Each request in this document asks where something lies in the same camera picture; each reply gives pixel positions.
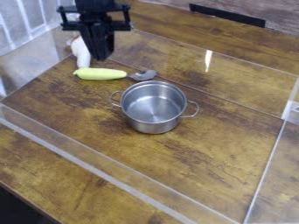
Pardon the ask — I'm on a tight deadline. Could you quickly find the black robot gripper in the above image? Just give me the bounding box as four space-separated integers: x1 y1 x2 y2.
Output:
57 0 130 60

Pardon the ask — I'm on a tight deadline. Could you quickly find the silver steel pot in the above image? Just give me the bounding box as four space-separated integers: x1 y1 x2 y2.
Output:
108 80 200 134

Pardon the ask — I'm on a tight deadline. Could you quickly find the green handled spoon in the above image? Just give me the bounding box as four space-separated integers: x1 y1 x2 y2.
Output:
73 67 156 81

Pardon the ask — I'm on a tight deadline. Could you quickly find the white plush mushroom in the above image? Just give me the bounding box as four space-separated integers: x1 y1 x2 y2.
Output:
66 36 90 68

